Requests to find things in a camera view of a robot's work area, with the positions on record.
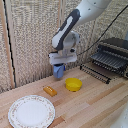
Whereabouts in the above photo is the orange rectangular block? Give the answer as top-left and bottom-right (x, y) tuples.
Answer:
(42, 85), (58, 98)

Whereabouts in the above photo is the wooden vertical beam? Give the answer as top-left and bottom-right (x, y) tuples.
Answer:
(0, 0), (17, 90)

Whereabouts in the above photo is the yellow plastic bowl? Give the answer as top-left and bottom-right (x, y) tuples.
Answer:
(64, 77), (84, 93)

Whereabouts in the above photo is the black cable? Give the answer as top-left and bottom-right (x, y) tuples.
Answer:
(77, 5), (128, 57)

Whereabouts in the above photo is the cobalt blue cup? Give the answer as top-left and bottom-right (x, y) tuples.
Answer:
(53, 63), (67, 80)

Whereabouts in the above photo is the black dish rack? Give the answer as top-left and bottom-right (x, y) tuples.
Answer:
(89, 36), (128, 80)

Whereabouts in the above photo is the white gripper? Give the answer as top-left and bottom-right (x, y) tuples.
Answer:
(48, 51), (78, 76)

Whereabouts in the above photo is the black wire rack tray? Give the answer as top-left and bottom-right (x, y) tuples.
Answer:
(79, 62), (112, 85)

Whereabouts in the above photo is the white floral rimmed plate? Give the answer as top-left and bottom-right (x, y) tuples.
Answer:
(7, 94), (57, 128)

